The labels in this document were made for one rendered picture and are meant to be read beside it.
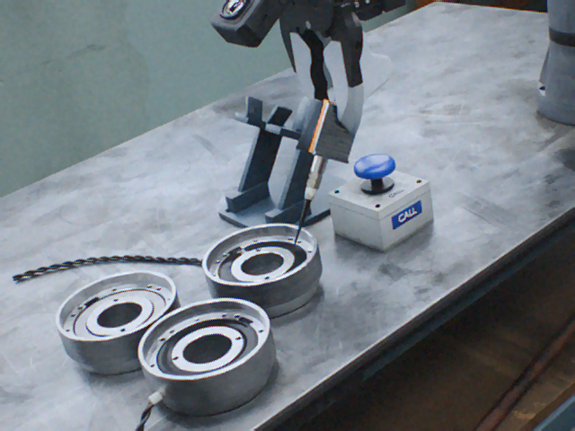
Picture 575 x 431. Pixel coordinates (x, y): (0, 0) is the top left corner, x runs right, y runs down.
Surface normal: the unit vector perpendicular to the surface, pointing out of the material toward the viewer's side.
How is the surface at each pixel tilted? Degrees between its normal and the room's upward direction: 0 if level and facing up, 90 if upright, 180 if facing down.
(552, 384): 0
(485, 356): 0
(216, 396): 90
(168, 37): 90
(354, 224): 90
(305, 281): 90
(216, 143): 0
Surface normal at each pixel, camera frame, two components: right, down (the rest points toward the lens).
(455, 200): -0.18, -0.87
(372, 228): -0.75, 0.42
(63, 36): 0.63, 0.25
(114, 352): 0.06, 0.45
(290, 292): 0.46, 0.33
